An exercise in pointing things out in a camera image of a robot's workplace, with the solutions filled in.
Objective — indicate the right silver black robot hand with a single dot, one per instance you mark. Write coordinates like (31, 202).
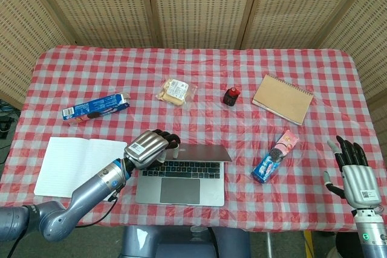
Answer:
(359, 182)

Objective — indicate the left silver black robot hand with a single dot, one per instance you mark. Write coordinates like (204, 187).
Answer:
(148, 149)

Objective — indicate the silver laptop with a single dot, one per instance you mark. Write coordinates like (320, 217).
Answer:
(181, 191)

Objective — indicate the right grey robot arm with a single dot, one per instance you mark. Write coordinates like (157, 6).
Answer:
(369, 234)

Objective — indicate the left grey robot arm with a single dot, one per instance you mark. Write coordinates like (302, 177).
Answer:
(90, 188)

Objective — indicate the clear packet of biscuits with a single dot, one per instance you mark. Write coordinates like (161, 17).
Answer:
(175, 90)

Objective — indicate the blue pink Oreo cookie box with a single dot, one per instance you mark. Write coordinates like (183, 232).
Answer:
(269, 164)
(90, 110)

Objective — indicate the open white lined notebook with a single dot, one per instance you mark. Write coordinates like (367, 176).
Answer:
(66, 164)

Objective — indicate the small red black bottle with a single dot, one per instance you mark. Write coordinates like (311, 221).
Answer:
(231, 97)

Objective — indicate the grey robot torso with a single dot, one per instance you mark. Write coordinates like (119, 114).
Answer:
(181, 243)

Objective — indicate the red white checkered tablecloth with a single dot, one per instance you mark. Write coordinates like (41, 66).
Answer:
(211, 64)

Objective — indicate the brown spiral notebook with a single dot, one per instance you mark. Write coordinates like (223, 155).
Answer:
(284, 99)

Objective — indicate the woven bamboo screen panel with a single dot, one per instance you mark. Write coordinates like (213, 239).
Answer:
(96, 4)
(302, 4)
(202, 4)
(369, 28)
(18, 28)

